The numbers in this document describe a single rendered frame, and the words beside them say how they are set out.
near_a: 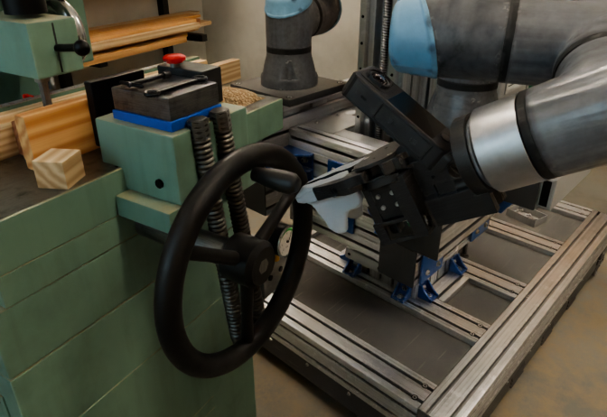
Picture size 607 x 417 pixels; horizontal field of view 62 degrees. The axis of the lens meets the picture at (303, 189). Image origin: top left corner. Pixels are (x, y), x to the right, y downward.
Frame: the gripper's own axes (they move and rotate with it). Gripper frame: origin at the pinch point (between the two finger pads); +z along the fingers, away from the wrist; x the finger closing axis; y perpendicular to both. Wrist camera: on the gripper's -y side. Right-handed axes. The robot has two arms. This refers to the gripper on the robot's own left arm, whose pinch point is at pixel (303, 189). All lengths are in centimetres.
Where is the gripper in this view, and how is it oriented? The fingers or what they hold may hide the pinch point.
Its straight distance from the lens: 56.0
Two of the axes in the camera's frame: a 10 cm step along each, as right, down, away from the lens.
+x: 5.2, -3.9, 7.6
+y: 4.4, 8.8, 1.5
